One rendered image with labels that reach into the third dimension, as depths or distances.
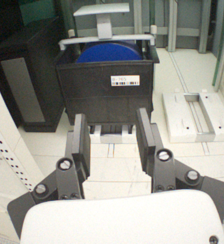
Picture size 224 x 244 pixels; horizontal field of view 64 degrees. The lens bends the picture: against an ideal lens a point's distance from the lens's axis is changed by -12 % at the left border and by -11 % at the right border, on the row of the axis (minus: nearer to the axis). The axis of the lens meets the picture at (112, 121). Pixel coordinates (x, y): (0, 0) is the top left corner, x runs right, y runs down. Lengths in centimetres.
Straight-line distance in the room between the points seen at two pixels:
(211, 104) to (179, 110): 12
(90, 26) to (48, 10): 45
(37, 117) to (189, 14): 91
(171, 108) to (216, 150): 19
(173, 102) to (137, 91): 24
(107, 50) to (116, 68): 10
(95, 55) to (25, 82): 20
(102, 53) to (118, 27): 59
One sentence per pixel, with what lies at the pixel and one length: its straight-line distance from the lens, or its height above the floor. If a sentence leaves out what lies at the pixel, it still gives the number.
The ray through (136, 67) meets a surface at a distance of 42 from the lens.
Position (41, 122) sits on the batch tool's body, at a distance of 63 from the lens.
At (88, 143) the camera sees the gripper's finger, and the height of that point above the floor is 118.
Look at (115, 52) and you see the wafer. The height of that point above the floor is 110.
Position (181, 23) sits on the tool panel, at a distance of 114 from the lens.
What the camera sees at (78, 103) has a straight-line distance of 49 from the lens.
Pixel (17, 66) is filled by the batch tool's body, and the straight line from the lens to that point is 54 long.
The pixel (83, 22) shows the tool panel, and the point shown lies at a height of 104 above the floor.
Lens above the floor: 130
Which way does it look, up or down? 42 degrees down
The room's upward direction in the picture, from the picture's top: 6 degrees counter-clockwise
